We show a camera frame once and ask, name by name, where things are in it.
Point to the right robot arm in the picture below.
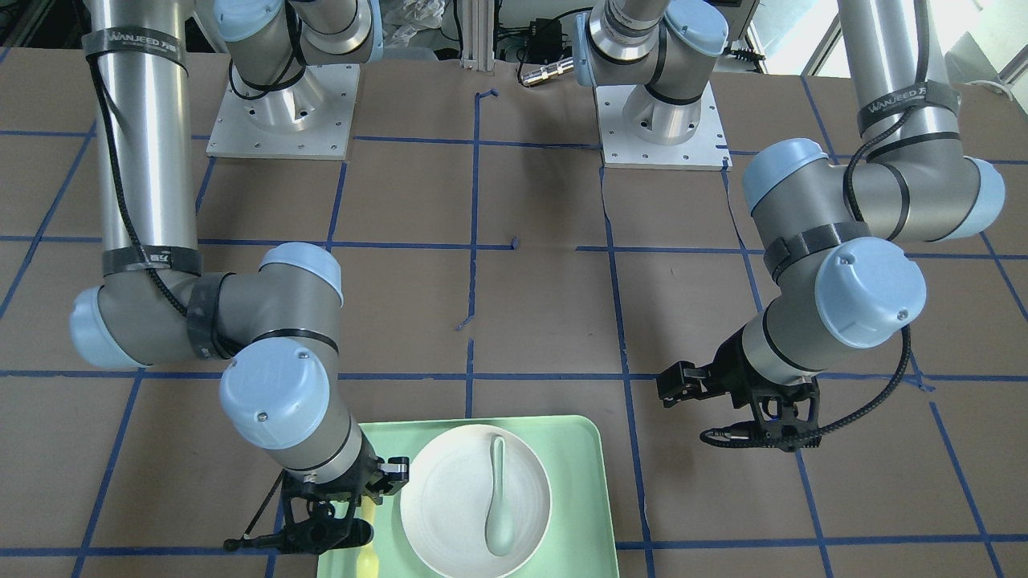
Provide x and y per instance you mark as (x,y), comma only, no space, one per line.
(278,328)

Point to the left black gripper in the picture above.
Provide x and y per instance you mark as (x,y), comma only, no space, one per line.
(727,369)

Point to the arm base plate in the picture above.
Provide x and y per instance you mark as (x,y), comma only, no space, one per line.
(308,121)
(641,132)

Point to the white round plate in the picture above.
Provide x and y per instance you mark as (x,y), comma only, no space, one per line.
(445,503)

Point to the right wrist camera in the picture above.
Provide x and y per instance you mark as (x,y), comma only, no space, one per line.
(330,525)

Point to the aluminium frame post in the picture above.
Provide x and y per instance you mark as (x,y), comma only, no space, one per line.
(477,32)

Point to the black power adapter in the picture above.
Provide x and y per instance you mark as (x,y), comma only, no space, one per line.
(544,43)

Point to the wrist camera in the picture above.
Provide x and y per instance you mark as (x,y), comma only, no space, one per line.
(330,525)
(784,418)

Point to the pale green plastic spoon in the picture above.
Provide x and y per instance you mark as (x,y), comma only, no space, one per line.
(499,524)

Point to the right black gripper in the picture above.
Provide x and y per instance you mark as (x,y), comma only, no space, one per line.
(371,472)

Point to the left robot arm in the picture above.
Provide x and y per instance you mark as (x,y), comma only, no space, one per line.
(832,233)

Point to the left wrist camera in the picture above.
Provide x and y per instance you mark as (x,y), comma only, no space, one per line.
(784,418)

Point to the metal connector plug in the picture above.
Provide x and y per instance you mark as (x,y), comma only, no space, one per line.
(546,72)

